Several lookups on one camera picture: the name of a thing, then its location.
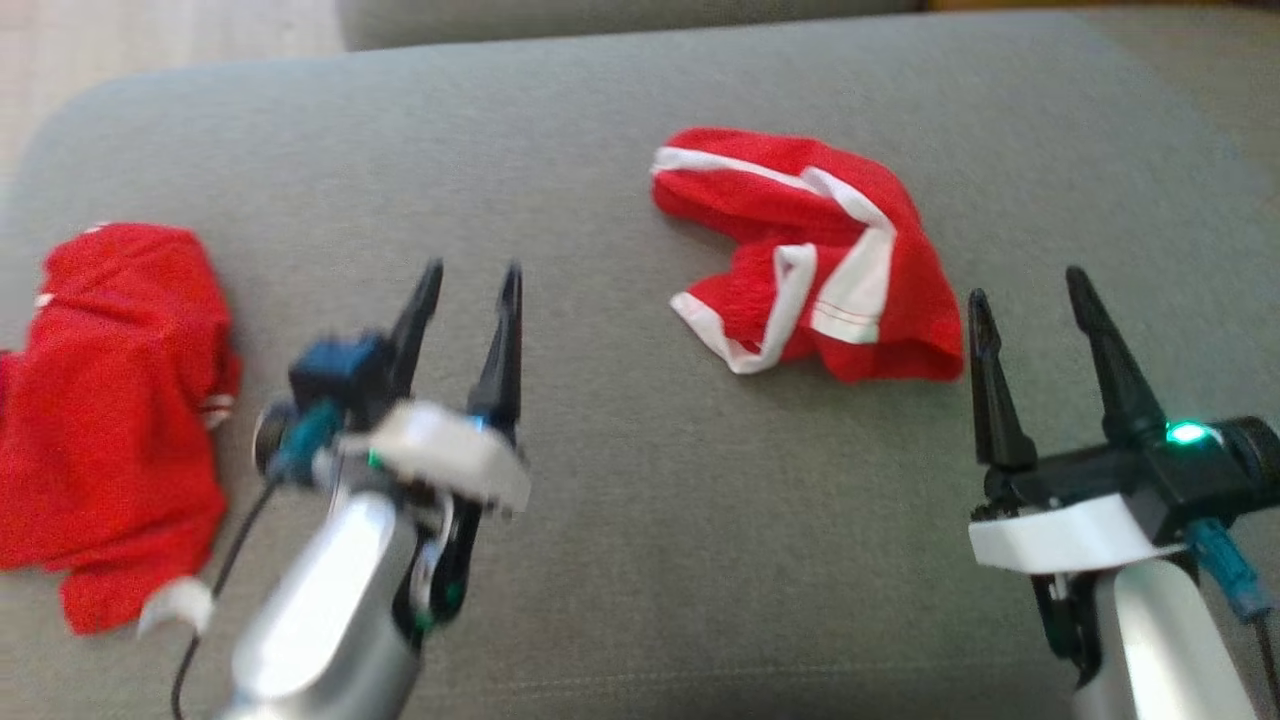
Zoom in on red jersey with white sleeves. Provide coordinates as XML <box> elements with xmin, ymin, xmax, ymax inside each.
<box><xmin>0</xmin><ymin>222</ymin><xmax>243</xmax><ymax>636</ymax></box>

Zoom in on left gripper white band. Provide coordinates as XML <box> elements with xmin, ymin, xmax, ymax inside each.
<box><xmin>345</xmin><ymin>259</ymin><xmax>532</xmax><ymax>517</ymax></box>

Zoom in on white cable label tag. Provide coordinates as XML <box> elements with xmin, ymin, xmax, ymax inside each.
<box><xmin>137</xmin><ymin>577</ymin><xmax>216</xmax><ymax>639</ymax></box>

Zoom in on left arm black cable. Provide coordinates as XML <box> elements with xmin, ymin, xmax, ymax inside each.
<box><xmin>170</xmin><ymin>478</ymin><xmax>286</xmax><ymax>720</ymax></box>

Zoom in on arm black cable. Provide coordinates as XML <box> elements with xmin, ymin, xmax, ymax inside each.
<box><xmin>1188</xmin><ymin>518</ymin><xmax>1280</xmax><ymax>720</ymax></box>
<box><xmin>170</xmin><ymin>478</ymin><xmax>286</xmax><ymax>720</ymax></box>

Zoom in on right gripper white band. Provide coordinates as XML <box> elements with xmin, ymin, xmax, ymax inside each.
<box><xmin>966</xmin><ymin>265</ymin><xmax>1252</xmax><ymax>577</ymax></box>

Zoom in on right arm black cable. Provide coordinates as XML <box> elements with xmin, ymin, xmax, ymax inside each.
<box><xmin>1188</xmin><ymin>518</ymin><xmax>1280</xmax><ymax>720</ymax></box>

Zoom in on red shorts with white trim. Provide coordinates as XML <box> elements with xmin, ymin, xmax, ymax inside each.
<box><xmin>650</xmin><ymin>127</ymin><xmax>966</xmax><ymax>384</ymax></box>

